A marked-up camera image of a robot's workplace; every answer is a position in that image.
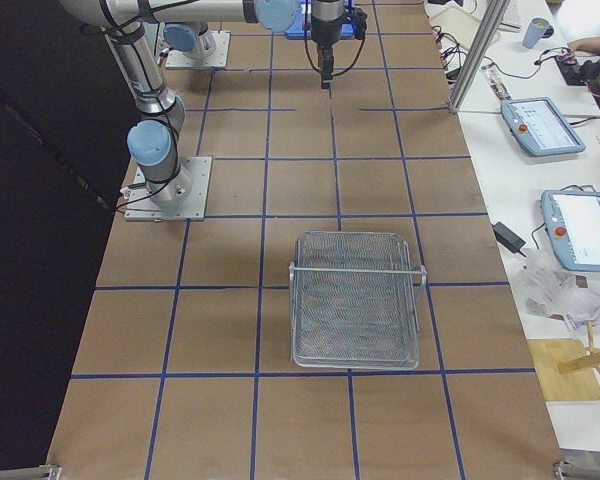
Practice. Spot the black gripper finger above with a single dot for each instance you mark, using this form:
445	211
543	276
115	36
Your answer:
329	65
322	68

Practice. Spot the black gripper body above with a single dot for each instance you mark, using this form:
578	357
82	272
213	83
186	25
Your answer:
324	29

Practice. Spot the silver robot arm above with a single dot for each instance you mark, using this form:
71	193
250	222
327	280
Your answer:
153	142
194	39

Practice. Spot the person's hand at desk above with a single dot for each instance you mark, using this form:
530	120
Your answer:
589	45

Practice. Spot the blue box at table end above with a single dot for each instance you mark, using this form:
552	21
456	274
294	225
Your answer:
303	16

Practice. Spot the white tray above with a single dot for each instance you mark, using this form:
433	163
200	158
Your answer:
455	20

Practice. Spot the light blue cup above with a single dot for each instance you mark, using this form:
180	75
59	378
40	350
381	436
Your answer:
537	29

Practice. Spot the upper teach pendant tablet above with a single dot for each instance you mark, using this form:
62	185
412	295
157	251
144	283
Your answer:
540	128

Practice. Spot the teach pendant tablet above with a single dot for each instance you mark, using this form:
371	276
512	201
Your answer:
540	128
572	220

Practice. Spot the black power adapter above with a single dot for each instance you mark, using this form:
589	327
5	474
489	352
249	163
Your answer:
507	238

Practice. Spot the lower teach pendant tablet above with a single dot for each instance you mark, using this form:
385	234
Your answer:
572	220

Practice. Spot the crumpled clear plastic bag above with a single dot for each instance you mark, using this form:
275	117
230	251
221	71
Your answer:
550	291

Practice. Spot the wooden stick stand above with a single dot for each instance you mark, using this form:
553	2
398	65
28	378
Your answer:
591	359

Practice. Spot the wooden board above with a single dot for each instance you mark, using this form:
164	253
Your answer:
557	384

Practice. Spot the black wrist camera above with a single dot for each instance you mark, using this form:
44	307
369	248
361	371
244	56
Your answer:
357	19

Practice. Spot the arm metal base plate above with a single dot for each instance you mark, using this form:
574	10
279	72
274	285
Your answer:
178	61
183	198

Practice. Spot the aluminium frame post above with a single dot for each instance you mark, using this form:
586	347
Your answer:
490	22

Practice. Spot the silver wire mesh basket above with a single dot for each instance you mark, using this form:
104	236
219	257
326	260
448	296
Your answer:
353	301

